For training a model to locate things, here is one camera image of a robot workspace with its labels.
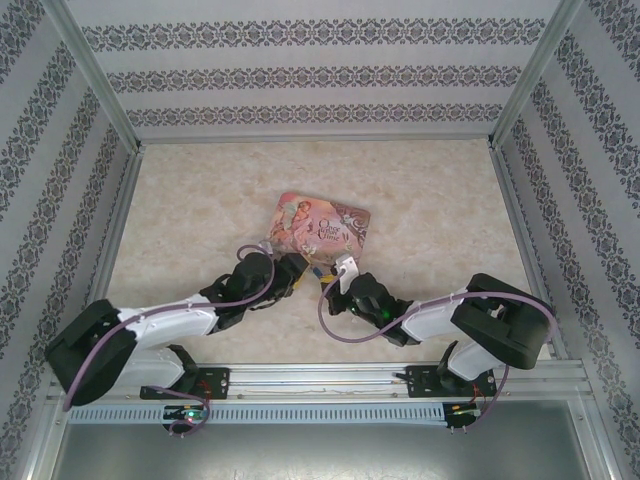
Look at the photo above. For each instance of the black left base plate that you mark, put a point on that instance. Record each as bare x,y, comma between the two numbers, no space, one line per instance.
217,382

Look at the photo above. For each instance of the grey metal sheet panel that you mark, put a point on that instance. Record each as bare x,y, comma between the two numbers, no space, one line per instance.
320,455

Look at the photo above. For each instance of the aluminium frame post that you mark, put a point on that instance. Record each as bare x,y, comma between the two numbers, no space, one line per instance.
538,65
91,65

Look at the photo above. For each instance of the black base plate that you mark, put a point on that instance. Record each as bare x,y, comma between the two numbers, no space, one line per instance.
217,382
420,382

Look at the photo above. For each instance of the aluminium mounting rail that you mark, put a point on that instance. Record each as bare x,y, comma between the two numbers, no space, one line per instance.
320,375

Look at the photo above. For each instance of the left circuit board green light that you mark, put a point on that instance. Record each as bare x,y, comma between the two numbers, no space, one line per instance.
187,413

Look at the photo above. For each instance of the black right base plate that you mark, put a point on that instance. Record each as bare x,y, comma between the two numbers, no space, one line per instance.
420,382

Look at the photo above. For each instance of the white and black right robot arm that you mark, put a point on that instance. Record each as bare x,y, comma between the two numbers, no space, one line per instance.
430,320

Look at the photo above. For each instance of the pink illustrated diary book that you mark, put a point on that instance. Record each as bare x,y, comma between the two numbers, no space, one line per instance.
305,215

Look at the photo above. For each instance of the aluminium table edge rail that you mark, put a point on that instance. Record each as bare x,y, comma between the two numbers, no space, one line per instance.
109,250
527,250

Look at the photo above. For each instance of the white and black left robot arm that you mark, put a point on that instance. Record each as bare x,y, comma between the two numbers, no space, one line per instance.
170,320

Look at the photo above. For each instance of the small blue padlock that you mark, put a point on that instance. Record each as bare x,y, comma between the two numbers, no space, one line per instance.
316,270

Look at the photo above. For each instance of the right circuit board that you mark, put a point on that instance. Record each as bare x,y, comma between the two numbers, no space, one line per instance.
465,410

